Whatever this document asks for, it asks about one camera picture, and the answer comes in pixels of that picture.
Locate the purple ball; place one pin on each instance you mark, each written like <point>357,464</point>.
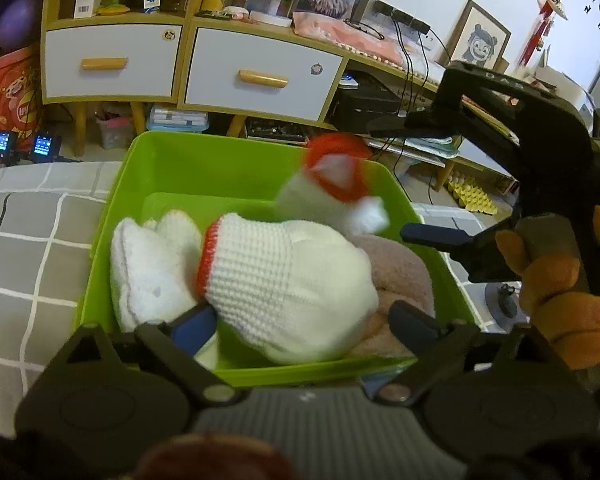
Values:
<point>17,22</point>

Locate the stack of yellow egg cartons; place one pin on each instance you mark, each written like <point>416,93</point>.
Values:
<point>472,195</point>

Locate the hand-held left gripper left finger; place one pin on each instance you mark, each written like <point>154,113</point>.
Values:
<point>195,328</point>

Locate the wooden cabinet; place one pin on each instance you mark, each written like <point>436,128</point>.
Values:
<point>187,20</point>

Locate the white glove with red cuff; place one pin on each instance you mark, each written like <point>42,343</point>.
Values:
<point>325,182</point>

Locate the box of circuit boards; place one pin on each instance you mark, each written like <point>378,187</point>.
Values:
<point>275,130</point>

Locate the person's right hand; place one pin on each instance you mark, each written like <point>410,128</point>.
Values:
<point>570,310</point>

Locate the large white knit glove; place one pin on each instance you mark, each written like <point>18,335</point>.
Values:
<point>290,280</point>

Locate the small device with screen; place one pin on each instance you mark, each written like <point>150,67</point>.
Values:
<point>45,145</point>
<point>3,144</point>

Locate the clear box with blue lid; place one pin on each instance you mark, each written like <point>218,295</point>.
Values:
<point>177,119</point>

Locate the grey checked blanket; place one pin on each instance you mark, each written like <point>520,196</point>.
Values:
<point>30,260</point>

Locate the grey phone stand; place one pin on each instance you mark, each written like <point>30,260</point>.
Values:
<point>495,302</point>

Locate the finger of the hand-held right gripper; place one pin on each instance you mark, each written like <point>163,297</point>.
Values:
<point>415,126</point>
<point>435,237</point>

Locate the framed cartoon picture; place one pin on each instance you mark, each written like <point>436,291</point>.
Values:
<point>480,35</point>

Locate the white plush toy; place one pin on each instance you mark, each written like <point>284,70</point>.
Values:
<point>145,260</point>

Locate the green plastic bin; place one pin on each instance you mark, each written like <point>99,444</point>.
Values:
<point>190,170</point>

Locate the yellow green toy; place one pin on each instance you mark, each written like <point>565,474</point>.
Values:
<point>114,6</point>

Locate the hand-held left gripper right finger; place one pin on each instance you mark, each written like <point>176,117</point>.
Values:
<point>411,322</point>

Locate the black printer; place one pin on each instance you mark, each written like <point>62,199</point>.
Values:
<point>365,100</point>

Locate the small clear plastic box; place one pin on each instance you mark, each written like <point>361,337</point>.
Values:
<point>114,132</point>

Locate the pink fluffy cloth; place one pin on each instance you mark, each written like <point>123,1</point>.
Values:
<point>405,270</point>

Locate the red printed box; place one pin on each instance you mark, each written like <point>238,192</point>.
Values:
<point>10,95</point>

